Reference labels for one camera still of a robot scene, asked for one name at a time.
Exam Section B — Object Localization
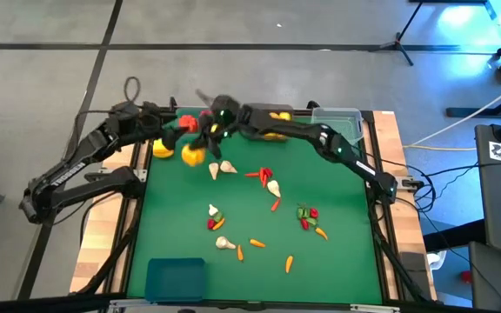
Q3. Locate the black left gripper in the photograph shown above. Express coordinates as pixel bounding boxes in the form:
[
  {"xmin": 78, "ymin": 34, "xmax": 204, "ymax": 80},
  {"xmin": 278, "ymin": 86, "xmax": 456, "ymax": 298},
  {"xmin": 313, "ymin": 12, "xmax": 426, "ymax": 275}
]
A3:
[{"xmin": 141, "ymin": 101, "xmax": 193, "ymax": 151}]

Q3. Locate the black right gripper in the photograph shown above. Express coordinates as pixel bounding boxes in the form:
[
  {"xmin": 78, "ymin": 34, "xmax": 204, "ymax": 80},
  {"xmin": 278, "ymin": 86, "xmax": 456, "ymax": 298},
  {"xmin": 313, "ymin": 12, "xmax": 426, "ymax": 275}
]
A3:
[{"xmin": 188, "ymin": 88, "xmax": 245, "ymax": 160}]

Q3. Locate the red bell pepper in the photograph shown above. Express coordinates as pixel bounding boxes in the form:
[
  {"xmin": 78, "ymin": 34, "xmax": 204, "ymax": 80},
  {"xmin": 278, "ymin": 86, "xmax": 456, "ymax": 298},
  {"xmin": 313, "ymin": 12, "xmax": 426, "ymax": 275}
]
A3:
[{"xmin": 177, "ymin": 114, "xmax": 200, "ymax": 134}]

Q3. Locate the yellow bell pepper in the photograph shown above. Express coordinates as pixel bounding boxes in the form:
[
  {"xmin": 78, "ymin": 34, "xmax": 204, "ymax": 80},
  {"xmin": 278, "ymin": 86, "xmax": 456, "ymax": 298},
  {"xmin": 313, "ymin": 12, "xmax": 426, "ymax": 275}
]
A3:
[
  {"xmin": 181, "ymin": 143, "xmax": 207, "ymax": 168},
  {"xmin": 151, "ymin": 138, "xmax": 176, "ymax": 159}
]

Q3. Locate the grey translucent plastic bin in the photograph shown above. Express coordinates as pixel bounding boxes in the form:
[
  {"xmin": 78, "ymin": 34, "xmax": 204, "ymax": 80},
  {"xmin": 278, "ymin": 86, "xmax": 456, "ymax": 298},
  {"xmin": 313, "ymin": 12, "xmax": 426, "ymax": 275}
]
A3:
[{"xmin": 240, "ymin": 102, "xmax": 295, "ymax": 143}]

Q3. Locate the clear plastic bin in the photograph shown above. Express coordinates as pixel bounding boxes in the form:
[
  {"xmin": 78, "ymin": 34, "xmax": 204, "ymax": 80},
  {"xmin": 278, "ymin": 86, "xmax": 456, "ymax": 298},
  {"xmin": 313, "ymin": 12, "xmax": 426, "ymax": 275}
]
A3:
[{"xmin": 310, "ymin": 107, "xmax": 364, "ymax": 148}]

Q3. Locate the dark blue plastic bin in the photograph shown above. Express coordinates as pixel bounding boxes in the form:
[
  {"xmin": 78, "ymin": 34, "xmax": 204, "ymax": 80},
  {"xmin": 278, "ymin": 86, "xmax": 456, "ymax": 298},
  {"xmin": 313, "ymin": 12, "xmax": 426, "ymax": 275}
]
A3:
[{"xmin": 144, "ymin": 257, "xmax": 209, "ymax": 303}]

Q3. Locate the green table mat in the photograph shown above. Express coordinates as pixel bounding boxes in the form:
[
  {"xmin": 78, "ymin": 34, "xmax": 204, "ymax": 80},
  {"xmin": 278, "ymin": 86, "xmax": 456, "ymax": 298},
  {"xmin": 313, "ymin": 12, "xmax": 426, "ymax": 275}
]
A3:
[{"xmin": 124, "ymin": 110, "xmax": 384, "ymax": 305}]

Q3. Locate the black tripod stand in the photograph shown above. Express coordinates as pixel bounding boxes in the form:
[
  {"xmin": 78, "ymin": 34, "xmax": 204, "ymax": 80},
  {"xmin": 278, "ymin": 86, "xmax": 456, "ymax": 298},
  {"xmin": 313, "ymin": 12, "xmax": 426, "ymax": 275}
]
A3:
[{"xmin": 366, "ymin": 0, "xmax": 425, "ymax": 68}]

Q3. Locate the black desk leg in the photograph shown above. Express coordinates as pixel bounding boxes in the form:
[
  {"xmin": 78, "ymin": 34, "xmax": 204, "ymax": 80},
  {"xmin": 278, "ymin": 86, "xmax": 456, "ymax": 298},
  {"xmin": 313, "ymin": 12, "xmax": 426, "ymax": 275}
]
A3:
[{"xmin": 444, "ymin": 80, "xmax": 501, "ymax": 119}]

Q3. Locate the grey cabinet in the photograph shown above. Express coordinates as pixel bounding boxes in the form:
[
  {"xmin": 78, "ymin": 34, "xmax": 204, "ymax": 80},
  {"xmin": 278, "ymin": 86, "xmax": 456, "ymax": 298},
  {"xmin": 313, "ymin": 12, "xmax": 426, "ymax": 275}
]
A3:
[{"xmin": 468, "ymin": 241, "xmax": 501, "ymax": 312}]

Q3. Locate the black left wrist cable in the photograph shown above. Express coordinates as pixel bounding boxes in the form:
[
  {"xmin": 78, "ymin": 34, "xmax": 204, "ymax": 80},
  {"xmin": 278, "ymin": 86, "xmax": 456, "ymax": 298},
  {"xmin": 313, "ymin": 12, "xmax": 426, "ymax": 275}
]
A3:
[{"xmin": 76, "ymin": 76, "xmax": 143, "ymax": 131}]

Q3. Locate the silver metal bracket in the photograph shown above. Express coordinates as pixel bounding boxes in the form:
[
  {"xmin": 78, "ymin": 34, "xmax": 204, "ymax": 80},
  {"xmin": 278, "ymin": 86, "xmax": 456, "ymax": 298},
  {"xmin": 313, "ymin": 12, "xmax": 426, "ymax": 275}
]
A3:
[
  {"xmin": 108, "ymin": 298, "xmax": 167, "ymax": 313},
  {"xmin": 349, "ymin": 303, "xmax": 402, "ymax": 313}
]

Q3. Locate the black cable bundle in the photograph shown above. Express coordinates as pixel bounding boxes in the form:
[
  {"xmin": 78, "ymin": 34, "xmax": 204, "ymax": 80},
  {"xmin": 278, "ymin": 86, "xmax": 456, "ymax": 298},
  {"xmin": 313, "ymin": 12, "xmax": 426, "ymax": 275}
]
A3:
[{"xmin": 402, "ymin": 161, "xmax": 482, "ymax": 216}]

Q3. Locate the yellow floor cable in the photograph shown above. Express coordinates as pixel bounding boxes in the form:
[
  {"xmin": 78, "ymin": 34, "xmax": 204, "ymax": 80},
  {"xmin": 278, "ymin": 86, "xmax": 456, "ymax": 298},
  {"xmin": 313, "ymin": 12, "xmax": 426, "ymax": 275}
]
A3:
[{"xmin": 401, "ymin": 143, "xmax": 478, "ymax": 153}]

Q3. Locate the white floor cable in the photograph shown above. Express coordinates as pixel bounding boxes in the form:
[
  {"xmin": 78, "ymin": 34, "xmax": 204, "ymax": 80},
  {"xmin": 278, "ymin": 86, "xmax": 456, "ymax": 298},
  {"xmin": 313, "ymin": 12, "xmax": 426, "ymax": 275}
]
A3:
[{"xmin": 406, "ymin": 76, "xmax": 501, "ymax": 149}]

